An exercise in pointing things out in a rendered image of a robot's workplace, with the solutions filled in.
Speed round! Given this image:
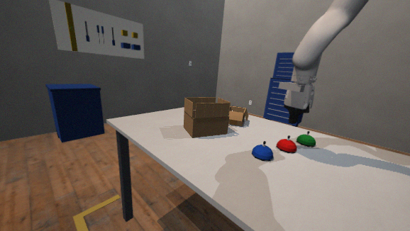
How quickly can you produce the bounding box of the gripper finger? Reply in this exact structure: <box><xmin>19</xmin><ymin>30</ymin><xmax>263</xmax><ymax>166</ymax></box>
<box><xmin>284</xmin><ymin>105</ymin><xmax>296</xmax><ymax>123</ymax></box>
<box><xmin>291</xmin><ymin>105</ymin><xmax>309</xmax><ymax>124</ymax></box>

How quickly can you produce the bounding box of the blue bell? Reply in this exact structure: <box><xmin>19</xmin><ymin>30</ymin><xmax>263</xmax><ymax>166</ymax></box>
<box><xmin>252</xmin><ymin>141</ymin><xmax>273</xmax><ymax>161</ymax></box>

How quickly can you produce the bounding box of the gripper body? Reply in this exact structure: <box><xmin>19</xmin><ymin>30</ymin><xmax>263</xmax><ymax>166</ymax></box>
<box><xmin>284</xmin><ymin>84</ymin><xmax>315</xmax><ymax>110</ymax></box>

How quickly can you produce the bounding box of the green bell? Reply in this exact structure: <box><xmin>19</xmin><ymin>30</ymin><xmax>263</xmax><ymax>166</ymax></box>
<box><xmin>297</xmin><ymin>131</ymin><xmax>316</xmax><ymax>147</ymax></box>

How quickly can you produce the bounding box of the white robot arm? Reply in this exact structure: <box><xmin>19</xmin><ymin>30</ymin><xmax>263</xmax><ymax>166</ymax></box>
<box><xmin>278</xmin><ymin>0</ymin><xmax>369</xmax><ymax>92</ymax></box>

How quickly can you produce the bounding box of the brown cardboard box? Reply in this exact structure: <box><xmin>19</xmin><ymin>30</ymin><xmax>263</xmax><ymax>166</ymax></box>
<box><xmin>184</xmin><ymin>97</ymin><xmax>230</xmax><ymax>138</ymax></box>
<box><xmin>228</xmin><ymin>106</ymin><xmax>248</xmax><ymax>126</ymax></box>

